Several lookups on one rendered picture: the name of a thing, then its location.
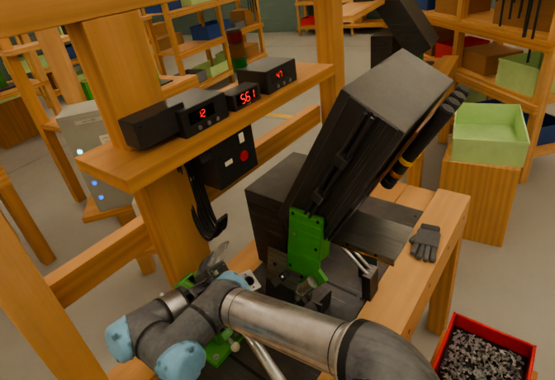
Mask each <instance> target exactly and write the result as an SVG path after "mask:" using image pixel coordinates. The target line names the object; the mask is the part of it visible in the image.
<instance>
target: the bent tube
mask: <svg viewBox="0 0 555 380"><path fill-rule="evenodd" d="M238 275H240V276H241V277H243V278H244V280H245V281H246V282H247V283H248V285H249V287H250V290H251V291H255V290H257V289H259V288H261V285H260V284H259V282H258V280H257V279H256V277H255V276H254V275H253V273H252V272H251V270H250V269H249V270H247V271H244V272H242V273H240V274H238ZM245 275H246V276H245ZM253 287H254V288H253ZM242 336H243V337H244V339H245V340H246V342H247V343H248V345H249V347H250V348H251V349H252V350H253V352H254V354H255V355H256V357H257V358H258V360H259V362H260V363H261V364H262V366H263V368H264V369H265V371H266V372H267V374H268V376H269V377H270V378H271V379H272V380H286V378H285V377H284V375H283V374H282V372H281V370H280V369H279V367H278V366H277V365H276V363H275V362H274V361H273V359H272V357H271V356H270V354H269V353H268V351H267V350H266V349H265V347H264V346H263V344H262V343H260V342H258V341H256V340H253V339H251V338H249V337H248V336H246V335H242Z"/></svg>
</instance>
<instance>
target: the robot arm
mask: <svg viewBox="0 0 555 380"><path fill-rule="evenodd" d="M228 243H229V241H228V240H227V241H225V242H223V243H222V244H220V245H219V246H218V247H217V248H215V249H214V250H213V251H212V252H211V253H210V254H209V255H208V256H207V257H206V258H205V259H203V260H202V262H201V263H200V265H199V268H198V271H197V275H196V277H195V281H194V282H192V283H193V284H194V286H192V287H190V288H189V289H186V288H185V287H184V286H179V287H176V288H174V289H172V290H170V291H168V292H166V293H165V294H163V292H160V293H159V297H157V298H155V299H154V300H152V301H151V302H148V303H146V304H144V305H143V306H141V307H139V308H137V309H136V310H134V311H132V312H131V313H129V314H127V315H124V316H123V317H122V318H120V319H119V320H117V321H115V322H114V323H112V324H110V325H109V326H108V327H107V328H106V331H105V340H106V344H107V347H108V350H109V352H110V353H111V356H112V357H113V358H114V359H115V360H116V361H117V362H118V363H125V362H127V361H129V360H132V359H133V358H134V357H136V358H138V359H139V360H141V361H142V362H143V363H145V364H146V365H147V366H148V367H149V368H150V369H151V370H153V371H154V372H155V374H156V376H157V377H158V378H160V379H162V380H196V379H197V378H198V377H199V375H200V374H201V370H202V368H204V366H205V363H206V352H205V350H204V349H205V347H206V346H207V345H208V344H209V343H210V342H211V340H212V339H213V338H214V337H215V336H216V335H217V333H218V332H219V331H220V330H221V329H222V328H223V327H224V326H225V327H227V328H230V329H232V330H235V331H237V332H239V333H241V334H242V335H246V336H248V337H249V338H251V339H253V340H256V341H258V342H260V343H262V344H265V345H267V346H268V347H270V348H273V349H275V350H277V351H279V352H281V353H283V354H286V355H288V356H290V357H292V358H294V359H296V360H299V361H301V362H303V363H305V364H307V365H309V366H311V367H313V368H316V369H318V370H320V371H321V372H323V373H327V374H329V375H330V376H332V377H334V378H336V380H440V379H439V377H438V375H437V373H436V372H435V371H434V369H433V367H432V366H431V364H430V363H429V361H428V360H427V359H426V358H425V357H424V355H423V354H422V353H421V352H420V351H419V350H418V349H417V348H416V347H415V346H414V345H413V344H411V343H410V342H409V341H408V340H406V339H405V338H404V337H403V336H401V335H399V334H398V333H396V332H395V331H394V330H391V329H389V328H387V327H385V326H384V325H381V324H378V323H376V322H373V321H368V320H365V319H362V318H357V319H355V320H353V321H351V322H348V321H343V320H340V319H338V318H335V317H333V316H328V315H326V314H322V313H319V312H317V311H313V310H310V309H307V308H305V307H302V306H297V305H294V304H291V303H289V302H285V301H282V300H279V299H277V298H273V297H269V296H266V295H263V294H261V293H259V292H256V291H251V290H250V287H249V285H248V283H247V282H246V281H245V280H244V278H243V277H241V276H240V275H238V274H237V273H236V272H234V271H230V270H229V269H228V267H227V266H226V264H225V262H224V260H221V261H220V257H221V256H222V255H223V252H224V250H225V249H226V247H227V245H228Z"/></svg>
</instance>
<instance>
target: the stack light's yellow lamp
mask: <svg viewBox="0 0 555 380"><path fill-rule="evenodd" d="M229 50H230V57H231V59H243V58H245V57H246V55H245V50H244V43H242V44H239V45H229Z"/></svg>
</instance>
